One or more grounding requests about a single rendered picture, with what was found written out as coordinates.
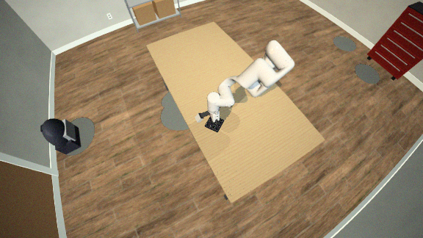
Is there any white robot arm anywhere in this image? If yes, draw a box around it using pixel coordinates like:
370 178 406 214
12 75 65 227
195 40 294 123

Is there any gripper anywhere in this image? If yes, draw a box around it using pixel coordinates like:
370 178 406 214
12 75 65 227
208 111 220 124

